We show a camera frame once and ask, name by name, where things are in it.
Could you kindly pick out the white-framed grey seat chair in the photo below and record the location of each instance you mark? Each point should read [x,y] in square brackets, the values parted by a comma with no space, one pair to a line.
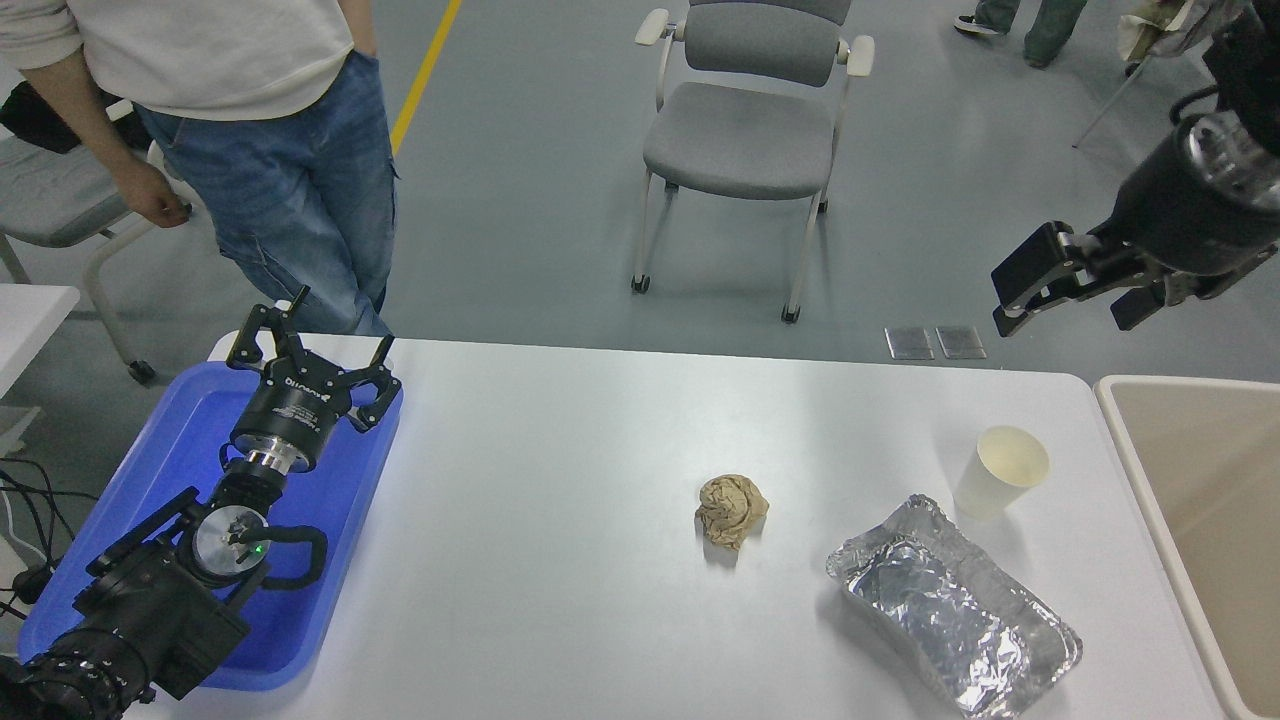
[50,200]

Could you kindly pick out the metal floor plate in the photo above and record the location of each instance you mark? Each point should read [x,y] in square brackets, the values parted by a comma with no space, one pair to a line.
[961,342]
[909,343]

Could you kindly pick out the person's right forearm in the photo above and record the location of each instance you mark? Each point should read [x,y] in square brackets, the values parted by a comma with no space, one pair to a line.
[80,115]

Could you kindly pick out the crinkled foil tray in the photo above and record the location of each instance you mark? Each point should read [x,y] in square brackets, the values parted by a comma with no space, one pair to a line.
[940,600]

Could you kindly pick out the yellow floor tape line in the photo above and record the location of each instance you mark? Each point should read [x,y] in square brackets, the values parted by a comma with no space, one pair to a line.
[425,75]

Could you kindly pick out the grey padded chair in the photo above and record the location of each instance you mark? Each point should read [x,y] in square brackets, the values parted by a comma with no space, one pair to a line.
[740,140]

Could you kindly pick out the blue plastic tray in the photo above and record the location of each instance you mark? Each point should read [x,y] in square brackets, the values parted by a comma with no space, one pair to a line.
[150,450]

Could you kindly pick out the olive cream draped garment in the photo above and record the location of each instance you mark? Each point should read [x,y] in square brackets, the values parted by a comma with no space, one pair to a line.
[1160,25]

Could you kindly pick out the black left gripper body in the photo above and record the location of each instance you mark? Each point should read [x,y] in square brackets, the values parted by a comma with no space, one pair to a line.
[290,415]

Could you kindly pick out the crumpled tan paper ball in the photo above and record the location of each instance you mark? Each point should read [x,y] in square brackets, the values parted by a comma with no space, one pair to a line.
[732,510]

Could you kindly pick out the white paper cup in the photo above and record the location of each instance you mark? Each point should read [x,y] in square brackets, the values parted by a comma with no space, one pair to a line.
[990,490]

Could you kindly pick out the black garment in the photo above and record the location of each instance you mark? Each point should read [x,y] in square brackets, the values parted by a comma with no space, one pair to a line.
[35,125]

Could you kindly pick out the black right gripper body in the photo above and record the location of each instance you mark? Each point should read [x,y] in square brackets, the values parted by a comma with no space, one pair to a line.
[1180,220]

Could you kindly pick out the person's right hand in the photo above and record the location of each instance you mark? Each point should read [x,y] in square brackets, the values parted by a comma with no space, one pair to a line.
[160,200]

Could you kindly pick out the large pale bin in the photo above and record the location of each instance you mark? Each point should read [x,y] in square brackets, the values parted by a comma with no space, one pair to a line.
[1200,480]

